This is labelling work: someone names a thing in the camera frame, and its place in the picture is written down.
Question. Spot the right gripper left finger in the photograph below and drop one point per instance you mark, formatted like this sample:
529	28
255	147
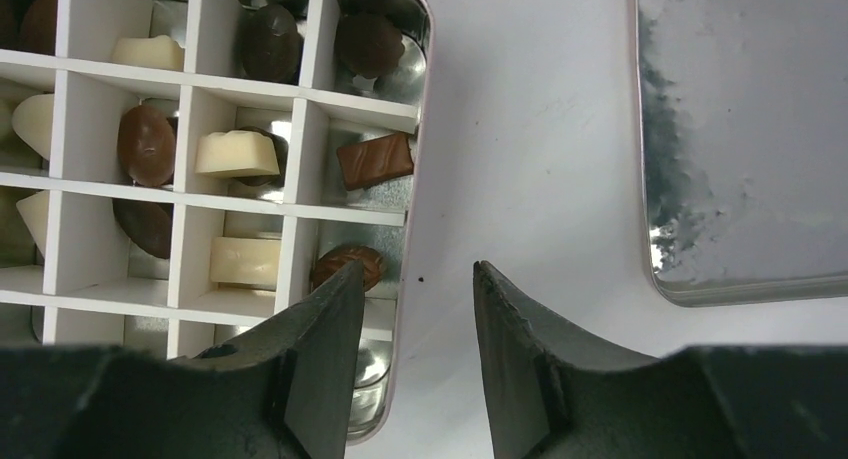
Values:
283	389

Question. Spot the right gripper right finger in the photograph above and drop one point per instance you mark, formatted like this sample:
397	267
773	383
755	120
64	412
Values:
554	390

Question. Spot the pink compartment box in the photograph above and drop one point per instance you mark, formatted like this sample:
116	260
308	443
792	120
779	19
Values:
171	271

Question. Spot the silver tin lid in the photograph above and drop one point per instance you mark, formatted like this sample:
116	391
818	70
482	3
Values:
743	131

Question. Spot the white chocolate centre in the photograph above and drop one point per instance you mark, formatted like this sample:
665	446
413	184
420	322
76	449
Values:
236	153

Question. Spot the brown rectangular chocolate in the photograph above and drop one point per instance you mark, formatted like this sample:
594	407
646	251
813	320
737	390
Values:
372	162

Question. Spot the brown oval chocolate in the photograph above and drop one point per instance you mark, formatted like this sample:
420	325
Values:
146	146

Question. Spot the white chocolate lower left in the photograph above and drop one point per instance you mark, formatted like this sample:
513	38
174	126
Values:
34	212

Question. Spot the dark oval chocolate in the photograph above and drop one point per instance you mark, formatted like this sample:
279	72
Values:
270	45

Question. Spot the dark round chocolate corner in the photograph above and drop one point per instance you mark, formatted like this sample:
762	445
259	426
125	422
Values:
369	45

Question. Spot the white chocolate top row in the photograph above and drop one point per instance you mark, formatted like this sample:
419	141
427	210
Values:
160	52

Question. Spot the white chocolate left middle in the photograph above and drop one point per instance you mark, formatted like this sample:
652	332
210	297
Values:
32	121

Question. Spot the brown chocolate top left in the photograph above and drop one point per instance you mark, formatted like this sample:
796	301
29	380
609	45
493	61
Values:
38	29

